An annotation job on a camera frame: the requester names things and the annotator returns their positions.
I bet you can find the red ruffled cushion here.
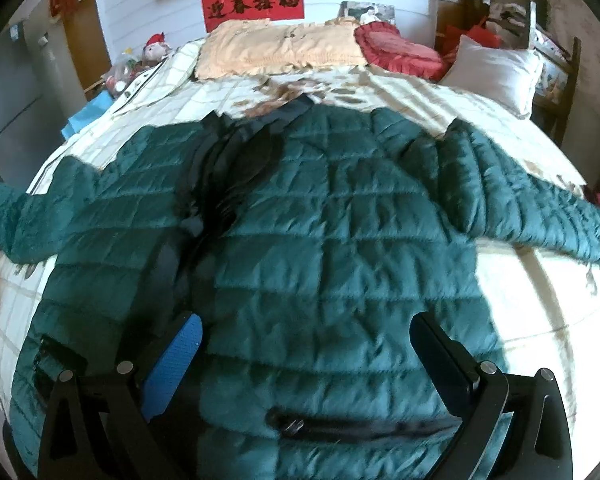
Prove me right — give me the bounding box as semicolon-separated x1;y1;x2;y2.
354;21;450;81

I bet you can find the orange fringed pillow cover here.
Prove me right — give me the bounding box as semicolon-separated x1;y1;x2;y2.
195;18;366;80

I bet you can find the red Chinese banner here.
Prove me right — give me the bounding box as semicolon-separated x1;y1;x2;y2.
201;0;304;32

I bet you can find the white pillow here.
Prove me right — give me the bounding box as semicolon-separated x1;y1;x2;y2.
440;36;543;119

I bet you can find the wooden door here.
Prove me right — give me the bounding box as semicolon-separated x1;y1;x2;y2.
61;0;111;90

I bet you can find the santa plush toy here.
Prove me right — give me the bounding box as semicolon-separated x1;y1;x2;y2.
142;32;171;65

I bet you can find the red bag on chair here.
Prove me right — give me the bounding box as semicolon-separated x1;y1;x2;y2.
440;25;502;55

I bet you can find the wooden chair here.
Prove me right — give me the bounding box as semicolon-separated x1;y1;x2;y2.
479;0;582;148

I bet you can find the grey wardrobe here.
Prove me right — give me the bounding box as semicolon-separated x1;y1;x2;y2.
0;18;86;188

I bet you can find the framed photo on wall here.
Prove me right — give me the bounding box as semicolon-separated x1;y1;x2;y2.
340;1;396;25

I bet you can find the dark green quilted jacket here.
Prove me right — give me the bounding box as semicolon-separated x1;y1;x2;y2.
0;94;600;480

